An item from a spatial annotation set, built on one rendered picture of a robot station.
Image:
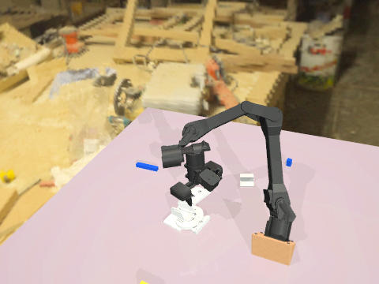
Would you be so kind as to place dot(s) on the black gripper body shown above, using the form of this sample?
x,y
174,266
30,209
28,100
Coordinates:
x,y
183,191

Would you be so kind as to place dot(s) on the small blue block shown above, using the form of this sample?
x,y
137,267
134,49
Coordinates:
x,y
289,162

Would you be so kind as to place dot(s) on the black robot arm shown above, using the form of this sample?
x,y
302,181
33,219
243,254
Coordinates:
x,y
271,120

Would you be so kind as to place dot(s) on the blue rectangular bar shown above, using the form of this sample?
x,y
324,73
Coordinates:
x,y
147,166

